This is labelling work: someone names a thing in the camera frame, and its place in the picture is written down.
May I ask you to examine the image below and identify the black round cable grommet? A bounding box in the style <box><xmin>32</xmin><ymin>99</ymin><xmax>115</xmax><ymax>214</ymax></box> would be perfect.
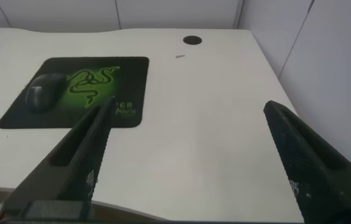
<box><xmin>182</xmin><ymin>35</ymin><xmax>203</xmax><ymax>46</ymax></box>

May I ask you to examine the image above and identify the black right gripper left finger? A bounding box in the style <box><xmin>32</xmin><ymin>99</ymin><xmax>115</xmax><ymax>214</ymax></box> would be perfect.
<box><xmin>0</xmin><ymin>95</ymin><xmax>116</xmax><ymax>223</ymax></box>

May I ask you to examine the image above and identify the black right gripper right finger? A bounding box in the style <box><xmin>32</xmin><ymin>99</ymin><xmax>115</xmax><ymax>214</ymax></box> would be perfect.
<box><xmin>263</xmin><ymin>100</ymin><xmax>351</xmax><ymax>224</ymax></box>

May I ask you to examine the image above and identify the black computer mouse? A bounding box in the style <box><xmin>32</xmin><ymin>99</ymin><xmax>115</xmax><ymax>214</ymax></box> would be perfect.
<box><xmin>25</xmin><ymin>73</ymin><xmax>68</xmax><ymax>114</ymax></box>

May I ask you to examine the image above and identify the black green snake-logo mouse pad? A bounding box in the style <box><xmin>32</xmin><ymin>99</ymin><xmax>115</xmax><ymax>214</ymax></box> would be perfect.
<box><xmin>0</xmin><ymin>56</ymin><xmax>150</xmax><ymax>129</ymax></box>

